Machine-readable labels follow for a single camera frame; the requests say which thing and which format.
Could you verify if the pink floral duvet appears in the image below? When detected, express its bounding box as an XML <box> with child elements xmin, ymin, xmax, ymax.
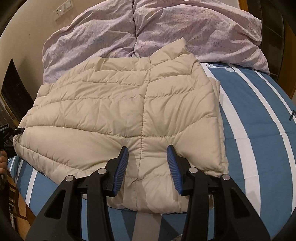
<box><xmin>42</xmin><ymin>0</ymin><xmax>270</xmax><ymax>85</ymax></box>

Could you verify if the bed with blue striped sheet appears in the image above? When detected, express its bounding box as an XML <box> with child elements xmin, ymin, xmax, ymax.
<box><xmin>7</xmin><ymin>61</ymin><xmax>296</xmax><ymax>241</ymax></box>

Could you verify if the beige puffer jacket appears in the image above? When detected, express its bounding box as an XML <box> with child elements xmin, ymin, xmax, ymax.
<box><xmin>13</xmin><ymin>38</ymin><xmax>229</xmax><ymax>214</ymax></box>

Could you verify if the dark glass door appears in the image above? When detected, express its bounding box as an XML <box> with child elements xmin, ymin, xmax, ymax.
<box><xmin>247</xmin><ymin>0</ymin><xmax>287</xmax><ymax>80</ymax></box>

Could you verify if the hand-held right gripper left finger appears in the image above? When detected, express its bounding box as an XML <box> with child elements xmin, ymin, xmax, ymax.
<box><xmin>25</xmin><ymin>146</ymin><xmax>129</xmax><ymax>241</ymax></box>

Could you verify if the wooden door frame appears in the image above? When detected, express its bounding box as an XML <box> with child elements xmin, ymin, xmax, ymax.
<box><xmin>283</xmin><ymin>14</ymin><xmax>296</xmax><ymax>100</ymax></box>

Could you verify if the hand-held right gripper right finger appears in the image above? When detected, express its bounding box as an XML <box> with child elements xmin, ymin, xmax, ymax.
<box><xmin>166</xmin><ymin>144</ymin><xmax>271</xmax><ymax>241</ymax></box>

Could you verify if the black television screen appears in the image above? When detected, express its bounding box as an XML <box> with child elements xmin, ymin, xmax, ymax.
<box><xmin>1</xmin><ymin>59</ymin><xmax>35</xmax><ymax>116</ymax></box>

